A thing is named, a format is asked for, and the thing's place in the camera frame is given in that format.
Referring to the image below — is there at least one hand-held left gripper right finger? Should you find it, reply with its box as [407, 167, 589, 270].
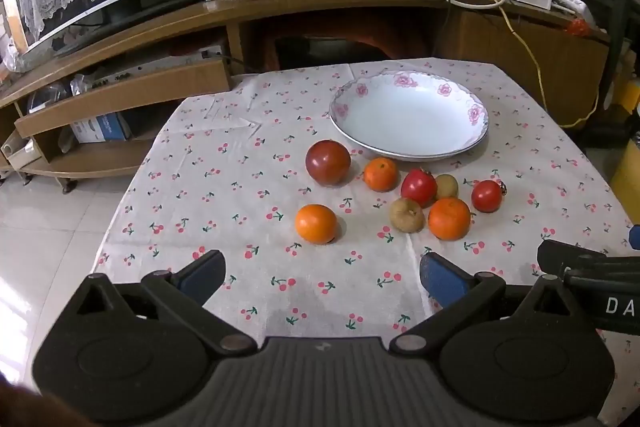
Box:
[390, 252, 596, 355]

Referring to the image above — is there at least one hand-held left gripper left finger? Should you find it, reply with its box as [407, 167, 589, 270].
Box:
[50, 249, 258, 355]

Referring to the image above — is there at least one small brown kiwi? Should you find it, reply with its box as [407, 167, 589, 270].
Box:
[435, 174, 460, 200]

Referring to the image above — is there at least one small mandarin orange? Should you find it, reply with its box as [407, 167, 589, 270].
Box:
[363, 157, 399, 192]

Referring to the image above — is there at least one large dark red tomato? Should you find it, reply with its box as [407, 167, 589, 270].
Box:
[305, 140, 352, 186]

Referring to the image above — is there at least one white floral rimmed plate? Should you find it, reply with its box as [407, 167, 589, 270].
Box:
[328, 71, 490, 162]

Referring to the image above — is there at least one cherry print tablecloth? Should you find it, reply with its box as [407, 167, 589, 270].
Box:
[92, 57, 638, 388]

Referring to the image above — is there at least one blue and white box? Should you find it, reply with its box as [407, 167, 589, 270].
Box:
[71, 113, 132, 144]

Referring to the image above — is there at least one silver set-top box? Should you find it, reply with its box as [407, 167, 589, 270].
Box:
[75, 46, 224, 88]

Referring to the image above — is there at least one black pole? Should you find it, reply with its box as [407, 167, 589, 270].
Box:
[605, 0, 632, 112]

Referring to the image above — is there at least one small white power strip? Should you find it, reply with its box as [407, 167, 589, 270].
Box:
[555, 0, 590, 16]

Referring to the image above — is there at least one wooden television stand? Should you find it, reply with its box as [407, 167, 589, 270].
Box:
[0, 0, 612, 194]

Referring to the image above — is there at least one yellow cable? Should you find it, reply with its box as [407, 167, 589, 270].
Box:
[334, 0, 601, 128]

